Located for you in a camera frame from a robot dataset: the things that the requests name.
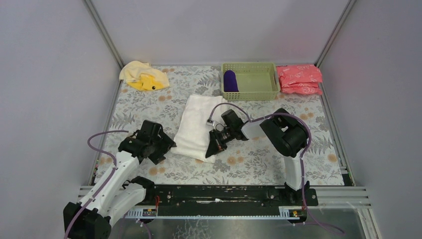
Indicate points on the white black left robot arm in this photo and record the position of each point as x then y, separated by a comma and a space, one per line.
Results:
97, 212

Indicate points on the pink patterned plastic package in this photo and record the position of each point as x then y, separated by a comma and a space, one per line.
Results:
300, 79

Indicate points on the yellow duck towel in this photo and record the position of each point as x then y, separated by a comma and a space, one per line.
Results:
143, 77

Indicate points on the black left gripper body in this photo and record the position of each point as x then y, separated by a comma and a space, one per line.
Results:
158, 145

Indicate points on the white towel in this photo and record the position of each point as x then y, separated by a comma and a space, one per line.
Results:
192, 138

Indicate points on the green perforated plastic basket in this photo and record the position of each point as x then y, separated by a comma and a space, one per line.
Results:
256, 81

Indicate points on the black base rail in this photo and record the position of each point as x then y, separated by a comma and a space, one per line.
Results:
227, 200

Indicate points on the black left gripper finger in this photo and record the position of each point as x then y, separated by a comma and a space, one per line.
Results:
157, 155
166, 142

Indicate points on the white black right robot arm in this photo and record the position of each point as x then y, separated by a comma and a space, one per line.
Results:
288, 134

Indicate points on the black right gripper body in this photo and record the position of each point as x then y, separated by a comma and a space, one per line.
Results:
219, 139

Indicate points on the purple microfibre towel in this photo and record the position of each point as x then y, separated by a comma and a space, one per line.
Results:
230, 82

